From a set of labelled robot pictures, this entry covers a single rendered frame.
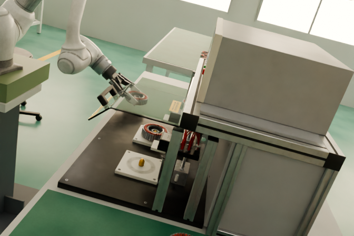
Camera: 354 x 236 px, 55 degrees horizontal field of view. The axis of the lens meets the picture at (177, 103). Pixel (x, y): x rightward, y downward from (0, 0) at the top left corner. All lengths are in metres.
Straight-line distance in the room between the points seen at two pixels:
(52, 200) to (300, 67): 0.81
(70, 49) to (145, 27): 4.48
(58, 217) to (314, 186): 0.72
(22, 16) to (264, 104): 1.26
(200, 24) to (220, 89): 4.86
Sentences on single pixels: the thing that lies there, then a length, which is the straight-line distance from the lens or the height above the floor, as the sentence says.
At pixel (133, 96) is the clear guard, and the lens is 1.06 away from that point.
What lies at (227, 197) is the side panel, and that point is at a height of 0.90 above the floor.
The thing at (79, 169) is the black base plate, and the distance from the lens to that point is 1.20.
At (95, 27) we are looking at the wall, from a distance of 6.22.
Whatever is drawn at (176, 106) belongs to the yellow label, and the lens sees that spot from 1.06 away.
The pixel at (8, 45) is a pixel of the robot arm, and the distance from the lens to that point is 1.71.
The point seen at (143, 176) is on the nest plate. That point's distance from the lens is 1.20.
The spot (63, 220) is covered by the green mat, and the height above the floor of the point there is 0.75.
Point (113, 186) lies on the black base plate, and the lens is 1.14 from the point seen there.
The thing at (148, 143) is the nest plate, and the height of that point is 0.78.
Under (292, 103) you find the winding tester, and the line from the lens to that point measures 1.02.
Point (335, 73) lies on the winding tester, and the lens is 1.02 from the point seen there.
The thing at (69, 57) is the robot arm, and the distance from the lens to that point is 1.51.
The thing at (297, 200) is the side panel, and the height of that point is 0.94.
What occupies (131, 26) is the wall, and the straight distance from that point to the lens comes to 6.01.
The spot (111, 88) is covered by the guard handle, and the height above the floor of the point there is 1.06.
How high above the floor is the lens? 1.46
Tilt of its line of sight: 21 degrees down
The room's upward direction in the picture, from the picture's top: 15 degrees clockwise
